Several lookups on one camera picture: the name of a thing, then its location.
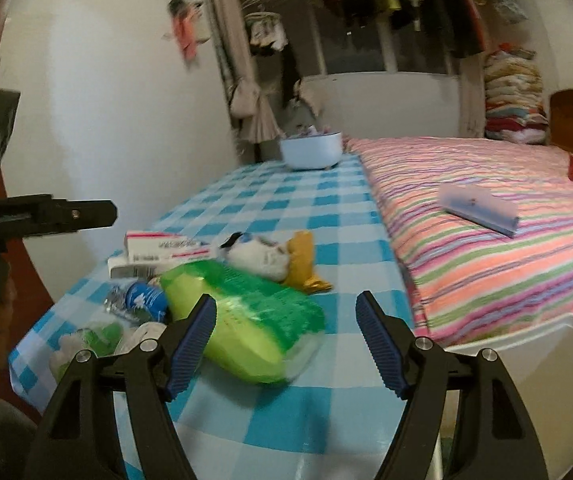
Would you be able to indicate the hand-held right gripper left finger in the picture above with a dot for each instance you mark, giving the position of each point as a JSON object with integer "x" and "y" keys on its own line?
{"x": 194, "y": 340}

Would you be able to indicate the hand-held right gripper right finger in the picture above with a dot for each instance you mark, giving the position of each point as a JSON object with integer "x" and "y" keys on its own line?
{"x": 381, "y": 345}

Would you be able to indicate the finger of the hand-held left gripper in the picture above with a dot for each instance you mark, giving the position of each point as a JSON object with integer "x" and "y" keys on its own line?
{"x": 81, "y": 215}

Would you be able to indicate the plastic bottle with blue label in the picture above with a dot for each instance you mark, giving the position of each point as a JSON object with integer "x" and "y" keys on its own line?
{"x": 141, "y": 299}

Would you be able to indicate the green wet wipes packet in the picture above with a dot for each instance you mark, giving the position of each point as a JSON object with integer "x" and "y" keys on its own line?
{"x": 256, "y": 310}

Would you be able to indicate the white and red carton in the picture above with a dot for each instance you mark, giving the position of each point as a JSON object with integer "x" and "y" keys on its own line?
{"x": 166, "y": 246}

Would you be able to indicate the green and white wrapper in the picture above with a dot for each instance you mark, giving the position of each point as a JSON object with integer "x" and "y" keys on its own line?
{"x": 99, "y": 337}

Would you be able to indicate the white plush toy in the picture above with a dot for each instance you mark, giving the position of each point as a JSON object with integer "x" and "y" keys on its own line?
{"x": 259, "y": 260}

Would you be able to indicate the yellow snack wrapper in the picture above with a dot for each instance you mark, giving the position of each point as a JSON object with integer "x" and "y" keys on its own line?
{"x": 301, "y": 255}

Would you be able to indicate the white plastic bin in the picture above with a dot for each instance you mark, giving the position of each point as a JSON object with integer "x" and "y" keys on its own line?
{"x": 541, "y": 400}

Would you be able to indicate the striped bed sheet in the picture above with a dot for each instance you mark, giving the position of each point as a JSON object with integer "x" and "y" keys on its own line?
{"x": 466, "y": 280}

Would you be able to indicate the blue checked tablecloth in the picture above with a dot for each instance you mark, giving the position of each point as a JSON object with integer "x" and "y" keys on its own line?
{"x": 291, "y": 200}

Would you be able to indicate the beige curtain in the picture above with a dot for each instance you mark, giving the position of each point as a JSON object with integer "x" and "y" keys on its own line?
{"x": 472, "y": 100}
{"x": 246, "y": 105}

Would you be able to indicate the light blue bowl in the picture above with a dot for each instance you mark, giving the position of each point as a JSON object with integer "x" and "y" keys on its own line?
{"x": 311, "y": 152}

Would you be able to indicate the black hanging garment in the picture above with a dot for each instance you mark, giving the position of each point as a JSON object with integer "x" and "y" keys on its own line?
{"x": 290, "y": 75}

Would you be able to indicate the drying rack with socks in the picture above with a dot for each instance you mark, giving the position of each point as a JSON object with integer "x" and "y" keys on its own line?
{"x": 266, "y": 32}

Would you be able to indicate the beige crumpled cloth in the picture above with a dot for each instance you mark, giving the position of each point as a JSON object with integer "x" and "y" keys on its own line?
{"x": 311, "y": 92}

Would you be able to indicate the stack of folded blankets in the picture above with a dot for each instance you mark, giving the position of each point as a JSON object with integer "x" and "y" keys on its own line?
{"x": 513, "y": 90}

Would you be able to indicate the window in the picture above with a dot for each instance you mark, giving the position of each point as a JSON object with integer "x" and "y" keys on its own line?
{"x": 356, "y": 55}

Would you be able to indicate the pink cloth on wall hook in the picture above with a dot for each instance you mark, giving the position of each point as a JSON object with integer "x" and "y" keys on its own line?
{"x": 189, "y": 35}

